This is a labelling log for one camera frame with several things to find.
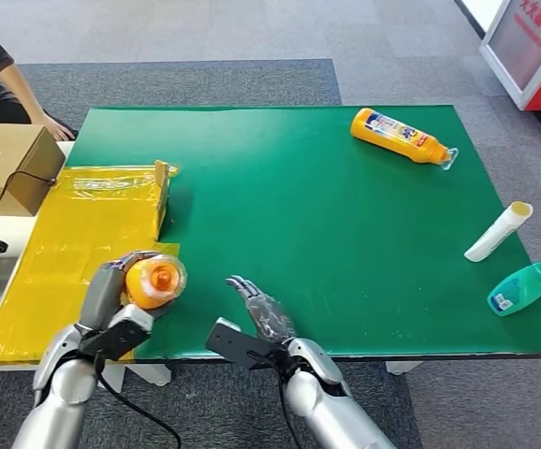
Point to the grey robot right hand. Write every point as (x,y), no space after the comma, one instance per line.
(265,316)

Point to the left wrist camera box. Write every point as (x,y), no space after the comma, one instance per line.
(121,331)

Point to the white tube bottle yellow cap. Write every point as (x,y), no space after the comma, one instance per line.
(497,232)

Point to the green table mat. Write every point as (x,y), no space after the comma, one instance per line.
(299,204)

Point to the yellow plastic wrapped box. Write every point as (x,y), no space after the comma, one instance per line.
(64,235)

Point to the brown cardboard box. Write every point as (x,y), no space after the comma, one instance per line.
(4,164)

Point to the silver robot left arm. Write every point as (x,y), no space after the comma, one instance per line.
(59,396)

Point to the white table leg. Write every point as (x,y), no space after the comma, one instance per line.
(404,367)
(153,375)

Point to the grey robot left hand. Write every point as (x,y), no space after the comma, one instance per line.
(99,297)

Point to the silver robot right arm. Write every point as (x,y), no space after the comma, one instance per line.
(327,403)

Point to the teal plastic bottle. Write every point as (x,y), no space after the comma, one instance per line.
(518,290)

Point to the orange detergent bottle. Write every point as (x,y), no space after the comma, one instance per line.
(392,135)
(155,282)

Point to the red white sign stand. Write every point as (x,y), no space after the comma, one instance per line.
(533,43)

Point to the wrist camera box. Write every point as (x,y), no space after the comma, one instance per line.
(121,331)
(238,344)

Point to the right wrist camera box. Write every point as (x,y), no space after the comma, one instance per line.
(238,344)

